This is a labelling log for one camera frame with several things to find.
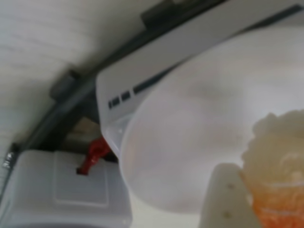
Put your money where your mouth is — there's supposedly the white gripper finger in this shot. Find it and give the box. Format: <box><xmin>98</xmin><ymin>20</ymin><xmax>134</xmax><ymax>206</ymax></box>
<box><xmin>199</xmin><ymin>163</ymin><xmax>262</xmax><ymax>228</ymax></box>

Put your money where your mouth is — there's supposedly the silver foil tape strip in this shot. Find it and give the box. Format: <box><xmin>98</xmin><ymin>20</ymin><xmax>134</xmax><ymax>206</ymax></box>
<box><xmin>2</xmin><ymin>152</ymin><xmax>15</xmax><ymax>170</ymax></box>

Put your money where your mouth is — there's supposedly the white box lid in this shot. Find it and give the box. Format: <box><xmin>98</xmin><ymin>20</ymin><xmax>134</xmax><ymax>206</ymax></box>
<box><xmin>0</xmin><ymin>149</ymin><xmax>133</xmax><ymax>228</ymax></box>

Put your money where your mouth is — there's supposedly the grey circular toy rail track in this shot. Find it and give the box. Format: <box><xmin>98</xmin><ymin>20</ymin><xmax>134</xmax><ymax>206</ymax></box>
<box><xmin>0</xmin><ymin>0</ymin><xmax>228</xmax><ymax>198</ymax></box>

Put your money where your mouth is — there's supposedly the red lever handle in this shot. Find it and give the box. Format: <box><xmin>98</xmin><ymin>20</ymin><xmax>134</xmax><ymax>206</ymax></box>
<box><xmin>76</xmin><ymin>137</ymin><xmax>111</xmax><ymax>176</ymax></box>

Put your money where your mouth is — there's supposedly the white plastic bowl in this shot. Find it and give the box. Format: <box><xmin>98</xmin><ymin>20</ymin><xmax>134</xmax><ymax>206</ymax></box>
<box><xmin>118</xmin><ymin>26</ymin><xmax>304</xmax><ymax>214</ymax></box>

